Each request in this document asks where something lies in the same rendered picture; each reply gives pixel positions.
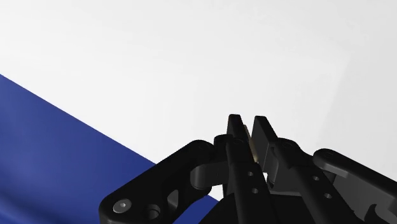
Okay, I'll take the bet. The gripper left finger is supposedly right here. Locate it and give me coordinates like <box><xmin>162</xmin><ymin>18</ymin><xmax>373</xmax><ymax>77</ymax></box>
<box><xmin>99</xmin><ymin>114</ymin><xmax>279</xmax><ymax>224</ymax></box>

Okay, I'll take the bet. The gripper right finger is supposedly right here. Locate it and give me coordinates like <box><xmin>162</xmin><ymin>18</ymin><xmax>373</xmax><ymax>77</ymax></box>
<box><xmin>251</xmin><ymin>115</ymin><xmax>397</xmax><ymax>224</ymax></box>

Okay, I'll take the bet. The thin tan object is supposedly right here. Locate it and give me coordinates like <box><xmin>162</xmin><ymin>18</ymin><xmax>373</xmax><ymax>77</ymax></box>
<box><xmin>243</xmin><ymin>124</ymin><xmax>260</xmax><ymax>164</ymax></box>

